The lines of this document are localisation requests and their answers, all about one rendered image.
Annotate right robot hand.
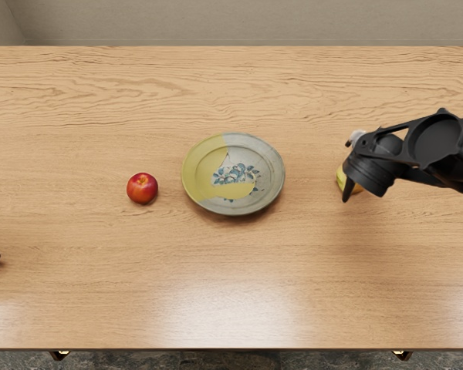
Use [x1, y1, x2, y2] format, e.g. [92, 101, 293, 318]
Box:
[341, 129, 368, 204]

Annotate yellow green fruit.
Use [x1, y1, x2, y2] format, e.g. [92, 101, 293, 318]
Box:
[335, 163, 366, 195]

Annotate patterned ceramic plate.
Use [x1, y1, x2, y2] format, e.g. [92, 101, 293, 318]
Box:
[181, 132, 286, 217]

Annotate red apple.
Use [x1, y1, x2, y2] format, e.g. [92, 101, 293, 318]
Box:
[126, 172, 159, 205]

